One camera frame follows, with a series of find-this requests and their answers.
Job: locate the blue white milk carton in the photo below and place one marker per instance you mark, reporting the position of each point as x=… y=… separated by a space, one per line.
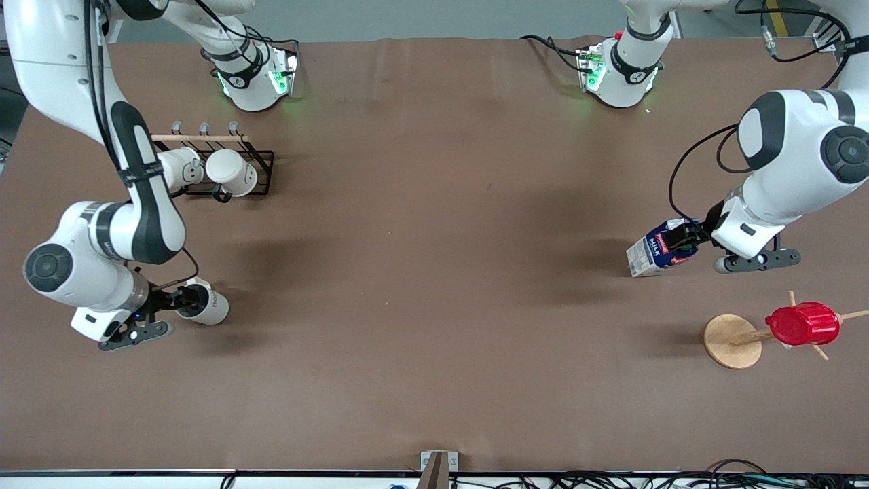
x=645 y=258

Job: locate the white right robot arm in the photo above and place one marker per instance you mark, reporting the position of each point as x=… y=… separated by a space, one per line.
x=47 y=68

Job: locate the aluminium frame profile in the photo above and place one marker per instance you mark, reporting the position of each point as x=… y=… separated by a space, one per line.
x=825 y=37

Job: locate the red plastic cup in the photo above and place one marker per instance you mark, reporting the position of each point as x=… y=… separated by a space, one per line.
x=804 y=324

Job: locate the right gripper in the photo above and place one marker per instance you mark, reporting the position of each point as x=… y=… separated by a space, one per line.
x=159 y=300

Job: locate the wooden mug tree stand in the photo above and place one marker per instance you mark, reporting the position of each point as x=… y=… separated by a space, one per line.
x=730 y=339

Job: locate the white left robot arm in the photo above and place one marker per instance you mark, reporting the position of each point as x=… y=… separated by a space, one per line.
x=801 y=142

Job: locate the brown table cover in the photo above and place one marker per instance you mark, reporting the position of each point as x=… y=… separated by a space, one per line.
x=434 y=204

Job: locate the grey metal bracket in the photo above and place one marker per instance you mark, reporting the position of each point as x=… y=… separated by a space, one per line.
x=426 y=459

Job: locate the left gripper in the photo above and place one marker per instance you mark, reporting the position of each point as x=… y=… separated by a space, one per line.
x=704 y=230

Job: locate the white mug with face print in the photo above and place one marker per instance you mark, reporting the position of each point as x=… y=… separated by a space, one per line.
x=178 y=168

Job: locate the brown wooden post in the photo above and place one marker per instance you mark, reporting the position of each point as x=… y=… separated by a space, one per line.
x=434 y=475

